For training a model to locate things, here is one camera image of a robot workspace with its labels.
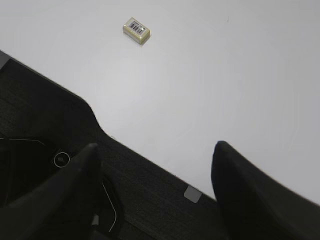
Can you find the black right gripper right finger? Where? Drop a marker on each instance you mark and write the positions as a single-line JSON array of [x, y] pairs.
[[253, 206]]

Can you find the black robot base below table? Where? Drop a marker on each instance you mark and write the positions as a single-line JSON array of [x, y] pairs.
[[27, 163]]

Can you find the yellow eraser barcode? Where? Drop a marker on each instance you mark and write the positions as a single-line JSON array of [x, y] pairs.
[[136, 30]]

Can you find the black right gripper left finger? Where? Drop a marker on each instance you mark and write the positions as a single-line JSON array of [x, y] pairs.
[[61, 208]]

